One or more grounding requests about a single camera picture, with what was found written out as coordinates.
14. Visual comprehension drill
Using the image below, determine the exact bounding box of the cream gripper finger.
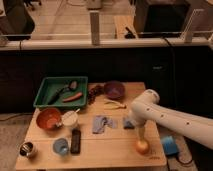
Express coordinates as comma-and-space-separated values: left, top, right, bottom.
138, 126, 145, 141

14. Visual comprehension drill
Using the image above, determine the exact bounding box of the blue sponge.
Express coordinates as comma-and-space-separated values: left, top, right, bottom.
123, 117, 134, 129

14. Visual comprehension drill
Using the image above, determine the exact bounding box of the orange yellow ball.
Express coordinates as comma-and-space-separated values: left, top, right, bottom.
135, 140, 149, 155

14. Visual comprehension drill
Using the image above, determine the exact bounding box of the black remote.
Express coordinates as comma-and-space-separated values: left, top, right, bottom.
70, 129, 81, 154

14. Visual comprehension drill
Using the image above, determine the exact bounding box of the white cup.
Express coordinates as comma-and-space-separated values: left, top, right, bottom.
62, 111, 78, 129

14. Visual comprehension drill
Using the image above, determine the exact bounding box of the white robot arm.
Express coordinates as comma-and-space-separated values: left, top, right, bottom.
129, 89, 213, 150

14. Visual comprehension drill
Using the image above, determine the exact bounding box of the purple bowl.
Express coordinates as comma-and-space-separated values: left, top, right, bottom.
104, 81, 125, 99

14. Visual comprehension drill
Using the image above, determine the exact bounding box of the red bowl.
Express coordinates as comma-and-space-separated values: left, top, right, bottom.
36, 108, 62, 130

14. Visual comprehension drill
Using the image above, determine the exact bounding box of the blue tape roll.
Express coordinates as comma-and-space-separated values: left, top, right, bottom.
161, 136, 179, 156

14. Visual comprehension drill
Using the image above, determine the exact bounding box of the yellow banana peel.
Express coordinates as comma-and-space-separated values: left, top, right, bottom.
104, 99, 126, 110

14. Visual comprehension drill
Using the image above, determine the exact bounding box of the blue cloth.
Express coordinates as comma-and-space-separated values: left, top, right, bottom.
92, 115, 117, 134

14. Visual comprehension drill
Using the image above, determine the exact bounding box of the dark grapes bunch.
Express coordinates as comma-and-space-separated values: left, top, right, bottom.
88, 85, 103, 105

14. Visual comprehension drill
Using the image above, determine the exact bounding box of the orange carrot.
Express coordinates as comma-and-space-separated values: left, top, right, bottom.
62, 92, 83, 103

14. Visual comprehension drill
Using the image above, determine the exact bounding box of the blue cup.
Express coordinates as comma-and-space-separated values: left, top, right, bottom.
53, 138, 69, 156

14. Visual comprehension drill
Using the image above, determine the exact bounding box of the white railing bar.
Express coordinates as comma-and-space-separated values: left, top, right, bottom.
0, 37, 210, 51

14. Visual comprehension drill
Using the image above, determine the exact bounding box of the green plastic tray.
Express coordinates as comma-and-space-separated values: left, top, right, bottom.
34, 76, 88, 110

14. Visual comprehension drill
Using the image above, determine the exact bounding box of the metal cup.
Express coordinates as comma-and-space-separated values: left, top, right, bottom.
19, 142, 36, 158

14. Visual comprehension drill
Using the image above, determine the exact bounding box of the black office chair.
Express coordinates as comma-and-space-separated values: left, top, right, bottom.
0, 0, 35, 41

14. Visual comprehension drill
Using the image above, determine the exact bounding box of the black handled brush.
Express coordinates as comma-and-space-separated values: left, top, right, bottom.
48, 80, 78, 105

